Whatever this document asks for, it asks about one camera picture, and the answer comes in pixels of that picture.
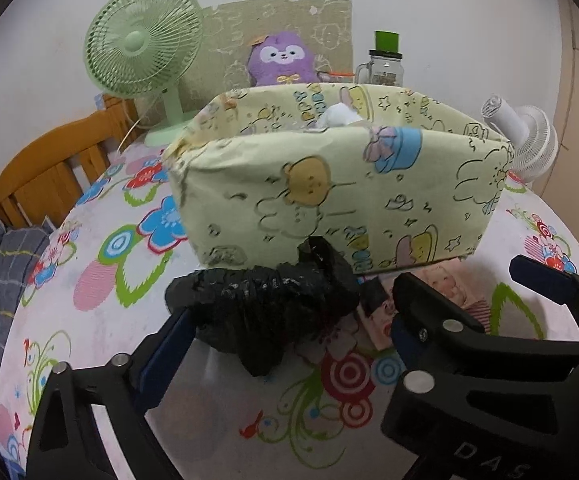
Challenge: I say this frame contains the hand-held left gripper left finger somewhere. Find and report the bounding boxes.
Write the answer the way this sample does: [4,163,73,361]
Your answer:
[25,305,198,480]

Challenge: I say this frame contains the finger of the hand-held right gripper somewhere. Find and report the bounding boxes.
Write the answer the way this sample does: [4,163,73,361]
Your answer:
[508,254,579,392]
[381,272,579,442]

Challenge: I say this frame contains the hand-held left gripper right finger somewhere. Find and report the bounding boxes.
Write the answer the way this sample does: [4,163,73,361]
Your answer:
[391,317,421,377]

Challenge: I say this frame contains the black plastic bag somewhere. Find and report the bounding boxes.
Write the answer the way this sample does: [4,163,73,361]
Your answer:
[164,235,363,379]

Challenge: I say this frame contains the yellow cartoon fabric storage box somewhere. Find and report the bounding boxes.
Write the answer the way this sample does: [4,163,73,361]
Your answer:
[162,82,515,277]

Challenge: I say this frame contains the white soft cloth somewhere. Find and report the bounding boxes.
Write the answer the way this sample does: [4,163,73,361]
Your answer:
[314,102,366,132]

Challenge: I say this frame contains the pink wet wipes pack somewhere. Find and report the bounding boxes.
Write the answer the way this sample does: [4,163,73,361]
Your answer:
[359,265,493,352]

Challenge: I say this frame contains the floral printed tablecloth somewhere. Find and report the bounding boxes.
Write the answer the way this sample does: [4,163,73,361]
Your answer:
[0,130,579,480]

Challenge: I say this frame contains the white desk fan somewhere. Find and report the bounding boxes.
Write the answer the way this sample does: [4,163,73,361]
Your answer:
[482,92,561,184]

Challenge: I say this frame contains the wooden bed headboard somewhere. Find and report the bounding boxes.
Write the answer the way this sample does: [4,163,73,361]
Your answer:
[0,95,141,232]

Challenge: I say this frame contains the glass jar with green lid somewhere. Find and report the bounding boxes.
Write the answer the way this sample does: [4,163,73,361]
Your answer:
[354,31,405,89]

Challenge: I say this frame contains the purple plush toy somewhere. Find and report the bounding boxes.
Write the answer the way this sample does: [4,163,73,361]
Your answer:
[246,30,321,87]

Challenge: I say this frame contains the green desk fan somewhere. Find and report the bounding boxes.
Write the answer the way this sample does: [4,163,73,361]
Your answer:
[85,0,205,147]

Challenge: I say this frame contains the beige printed cardboard sheet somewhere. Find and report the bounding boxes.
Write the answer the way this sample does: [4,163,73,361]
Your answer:
[202,0,355,111]

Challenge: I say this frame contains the white fan cable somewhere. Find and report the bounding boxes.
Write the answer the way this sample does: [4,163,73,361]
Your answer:
[118,100,143,152]

